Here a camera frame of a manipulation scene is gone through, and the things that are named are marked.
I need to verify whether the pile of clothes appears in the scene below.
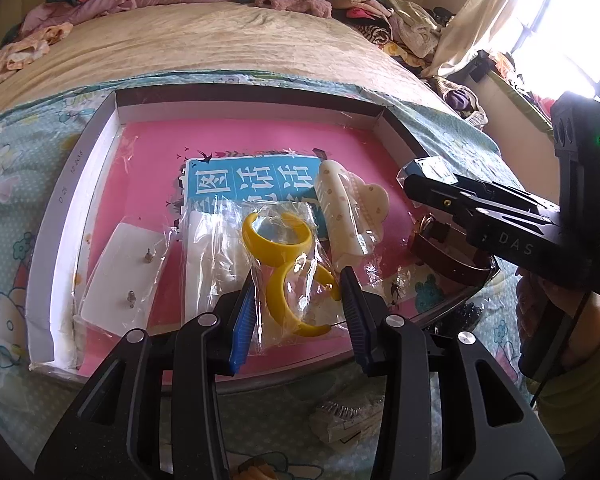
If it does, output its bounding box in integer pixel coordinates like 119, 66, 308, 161
330, 0, 456, 68

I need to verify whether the shallow grey cardboard box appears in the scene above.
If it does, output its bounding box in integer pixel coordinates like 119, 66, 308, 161
25, 85, 503, 386

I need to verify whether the white wall plate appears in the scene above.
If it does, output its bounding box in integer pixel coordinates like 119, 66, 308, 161
80, 216, 168, 338

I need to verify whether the brown leather belt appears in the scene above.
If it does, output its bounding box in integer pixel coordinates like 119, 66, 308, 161
410, 212, 496, 286

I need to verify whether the person's right hand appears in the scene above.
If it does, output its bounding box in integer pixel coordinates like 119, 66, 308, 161
514, 266, 551, 356

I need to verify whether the yellow hoop earring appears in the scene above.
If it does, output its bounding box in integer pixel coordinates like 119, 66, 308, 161
266, 260, 341, 338
241, 211, 313, 267

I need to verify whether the white pearl hair clip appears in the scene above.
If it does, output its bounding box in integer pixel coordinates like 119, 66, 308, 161
310, 395, 388, 448

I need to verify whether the basket of clothes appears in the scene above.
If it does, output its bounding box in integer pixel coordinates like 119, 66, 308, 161
432, 77, 488, 126

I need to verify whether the peach garment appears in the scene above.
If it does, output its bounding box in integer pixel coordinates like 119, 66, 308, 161
2, 22, 73, 71

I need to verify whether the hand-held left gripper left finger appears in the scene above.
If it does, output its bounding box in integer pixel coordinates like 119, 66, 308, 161
35, 280, 258, 480

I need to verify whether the cream hair claw clip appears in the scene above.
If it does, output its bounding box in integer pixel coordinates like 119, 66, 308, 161
312, 158, 390, 273

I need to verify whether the dark beaded accessory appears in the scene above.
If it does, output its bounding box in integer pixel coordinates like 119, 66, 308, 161
445, 302, 481, 331

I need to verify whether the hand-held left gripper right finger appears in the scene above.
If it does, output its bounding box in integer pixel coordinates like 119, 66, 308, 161
340, 266, 566, 480

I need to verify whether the window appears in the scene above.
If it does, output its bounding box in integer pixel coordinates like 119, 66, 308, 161
510, 0, 600, 126

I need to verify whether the beige bed sheet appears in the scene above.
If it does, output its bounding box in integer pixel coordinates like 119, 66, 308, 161
0, 0, 461, 126

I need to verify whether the white card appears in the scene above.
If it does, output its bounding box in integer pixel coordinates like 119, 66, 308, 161
180, 207, 253, 321

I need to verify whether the person's right forearm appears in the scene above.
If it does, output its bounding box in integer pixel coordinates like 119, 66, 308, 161
527, 290, 600, 471

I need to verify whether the cream curtain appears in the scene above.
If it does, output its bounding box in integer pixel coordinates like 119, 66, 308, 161
422, 0, 566, 81

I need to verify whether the pink fuzzy garment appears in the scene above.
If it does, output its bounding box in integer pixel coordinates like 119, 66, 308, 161
255, 0, 333, 18

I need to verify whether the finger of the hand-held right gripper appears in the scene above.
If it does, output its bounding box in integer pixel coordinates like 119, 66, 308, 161
415, 156, 556, 209
397, 167, 486, 241

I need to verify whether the black cable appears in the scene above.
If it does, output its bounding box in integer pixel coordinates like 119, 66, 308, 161
529, 291, 592, 408

